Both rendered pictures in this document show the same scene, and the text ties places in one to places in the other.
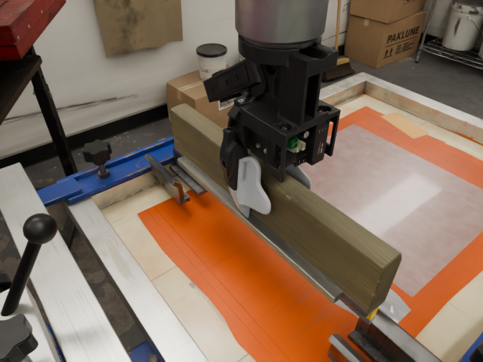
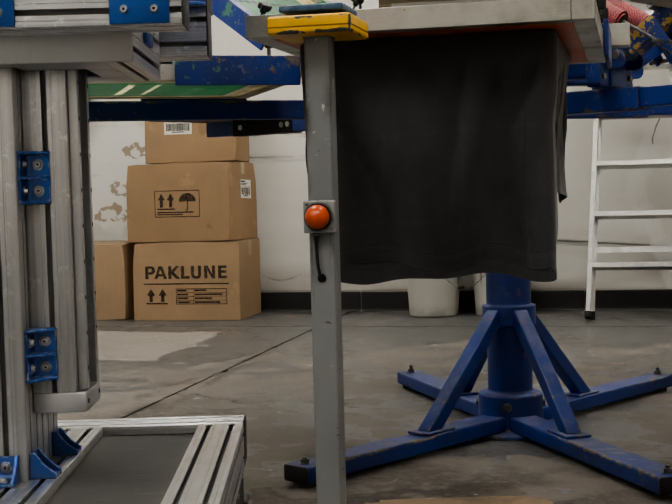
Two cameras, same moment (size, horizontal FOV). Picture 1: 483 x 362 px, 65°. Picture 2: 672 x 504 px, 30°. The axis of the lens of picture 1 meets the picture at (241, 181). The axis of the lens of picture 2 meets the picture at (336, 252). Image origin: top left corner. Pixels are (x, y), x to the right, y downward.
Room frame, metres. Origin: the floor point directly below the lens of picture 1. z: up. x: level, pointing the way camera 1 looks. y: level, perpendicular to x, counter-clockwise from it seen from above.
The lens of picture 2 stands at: (2.28, -1.90, 0.70)
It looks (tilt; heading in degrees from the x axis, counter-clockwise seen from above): 3 degrees down; 142
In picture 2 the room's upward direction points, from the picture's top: 2 degrees counter-clockwise
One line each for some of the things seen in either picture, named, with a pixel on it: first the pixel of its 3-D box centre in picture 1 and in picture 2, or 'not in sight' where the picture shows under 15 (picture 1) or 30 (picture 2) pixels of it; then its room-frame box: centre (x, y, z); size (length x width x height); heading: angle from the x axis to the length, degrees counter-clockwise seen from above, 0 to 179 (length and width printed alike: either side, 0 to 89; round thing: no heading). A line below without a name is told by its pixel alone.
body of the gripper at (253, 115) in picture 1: (281, 102); not in sight; (0.32, -0.04, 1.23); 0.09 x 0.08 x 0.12; 38
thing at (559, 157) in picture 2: not in sight; (556, 157); (0.68, -0.11, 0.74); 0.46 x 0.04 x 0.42; 128
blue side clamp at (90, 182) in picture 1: (149, 169); (598, 45); (0.55, 0.17, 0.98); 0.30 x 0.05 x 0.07; 128
